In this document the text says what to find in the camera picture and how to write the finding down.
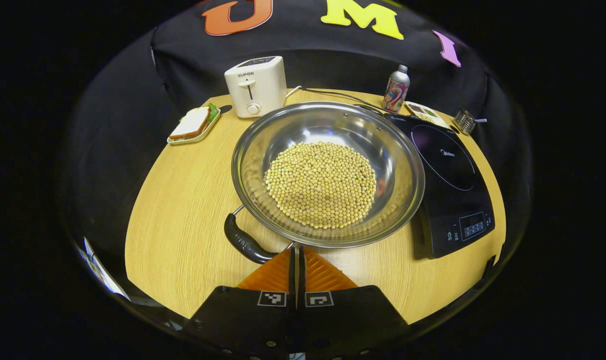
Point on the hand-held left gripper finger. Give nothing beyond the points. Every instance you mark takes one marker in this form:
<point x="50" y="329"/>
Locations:
<point x="293" y="280"/>
<point x="302" y="280"/>

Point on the stainless steel pot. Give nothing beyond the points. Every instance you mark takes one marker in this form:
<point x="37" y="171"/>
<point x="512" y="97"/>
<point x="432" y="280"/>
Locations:
<point x="332" y="125"/>

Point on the black induction cooktop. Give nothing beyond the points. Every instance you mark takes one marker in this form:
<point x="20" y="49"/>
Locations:
<point x="457" y="200"/>

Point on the pile of soybeans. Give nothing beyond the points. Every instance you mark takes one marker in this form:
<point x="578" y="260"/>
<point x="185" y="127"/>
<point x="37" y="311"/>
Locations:
<point x="320" y="185"/>

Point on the small white sandwich tray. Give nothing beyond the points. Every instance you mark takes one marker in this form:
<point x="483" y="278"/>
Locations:
<point x="207" y="131"/>

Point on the toast sandwich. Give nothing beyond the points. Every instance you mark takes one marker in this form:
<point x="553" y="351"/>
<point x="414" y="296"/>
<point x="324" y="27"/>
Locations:
<point x="190" y="123"/>

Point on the white toaster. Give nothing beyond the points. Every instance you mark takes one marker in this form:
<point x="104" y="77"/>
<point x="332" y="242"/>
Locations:
<point x="263" y="90"/>

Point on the white divided bean dish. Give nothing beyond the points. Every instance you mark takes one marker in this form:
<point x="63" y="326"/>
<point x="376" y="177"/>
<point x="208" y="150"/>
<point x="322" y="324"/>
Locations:
<point x="425" y="114"/>

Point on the silver colourful drink bottle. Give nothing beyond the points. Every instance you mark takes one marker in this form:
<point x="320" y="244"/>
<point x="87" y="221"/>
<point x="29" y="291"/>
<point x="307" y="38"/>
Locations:
<point x="396" y="92"/>

